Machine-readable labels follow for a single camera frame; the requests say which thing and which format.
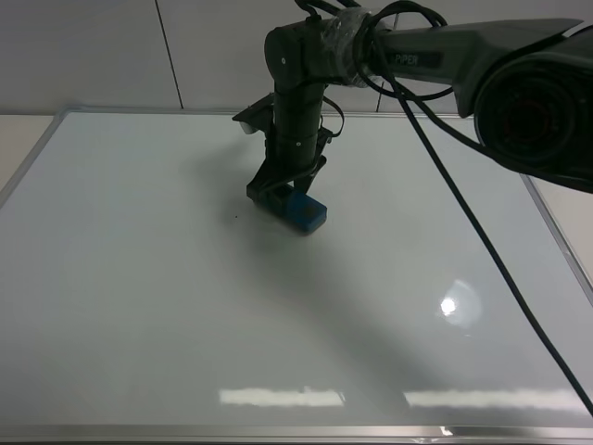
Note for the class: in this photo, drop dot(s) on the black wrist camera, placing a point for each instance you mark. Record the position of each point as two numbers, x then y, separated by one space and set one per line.
258 117

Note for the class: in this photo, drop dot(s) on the blue board eraser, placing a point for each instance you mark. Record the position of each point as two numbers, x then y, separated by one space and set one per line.
303 213

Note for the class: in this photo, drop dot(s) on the white aluminium-framed whiteboard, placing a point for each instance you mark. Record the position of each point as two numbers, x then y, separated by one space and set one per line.
145 299

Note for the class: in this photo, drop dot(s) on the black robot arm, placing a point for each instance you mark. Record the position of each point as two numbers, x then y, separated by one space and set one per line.
526 83

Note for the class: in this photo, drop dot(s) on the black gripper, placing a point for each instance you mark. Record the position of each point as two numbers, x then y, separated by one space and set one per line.
286 161

